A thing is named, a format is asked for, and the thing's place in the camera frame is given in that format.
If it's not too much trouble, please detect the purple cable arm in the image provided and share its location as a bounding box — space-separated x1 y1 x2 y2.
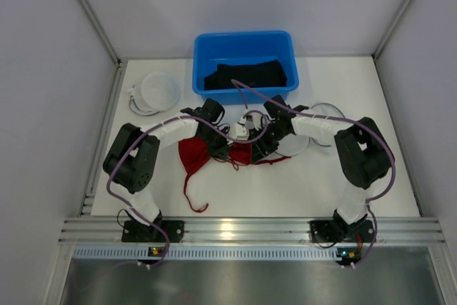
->
106 114 267 269
231 79 397 270

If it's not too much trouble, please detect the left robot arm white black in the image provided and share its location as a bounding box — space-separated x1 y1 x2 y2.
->
102 99 229 243

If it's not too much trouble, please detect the black garment in bin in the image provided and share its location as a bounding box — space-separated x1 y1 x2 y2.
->
204 60 287 91

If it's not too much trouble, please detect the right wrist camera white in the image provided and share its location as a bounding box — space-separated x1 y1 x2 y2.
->
239 110 264 132

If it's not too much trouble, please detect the white mesh laundry bag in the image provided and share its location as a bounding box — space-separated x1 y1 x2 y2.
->
129 71 181 116
276 102 346 157

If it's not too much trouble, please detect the blue plastic bin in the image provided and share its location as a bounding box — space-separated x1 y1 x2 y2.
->
192 30 299 105

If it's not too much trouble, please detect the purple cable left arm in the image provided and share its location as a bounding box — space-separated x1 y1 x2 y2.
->
106 114 267 269

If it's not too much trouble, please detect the aluminium mounting rail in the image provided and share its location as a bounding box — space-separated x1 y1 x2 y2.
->
58 216 446 246

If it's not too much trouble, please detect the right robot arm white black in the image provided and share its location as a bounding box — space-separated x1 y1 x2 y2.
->
249 96 396 243

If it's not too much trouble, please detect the slotted cable duct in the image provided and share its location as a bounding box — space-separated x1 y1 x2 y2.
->
73 246 358 261

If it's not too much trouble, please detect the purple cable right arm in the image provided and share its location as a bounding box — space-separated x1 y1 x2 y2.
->
231 79 397 270

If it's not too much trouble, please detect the red bra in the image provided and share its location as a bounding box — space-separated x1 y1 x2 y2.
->
178 137 290 214

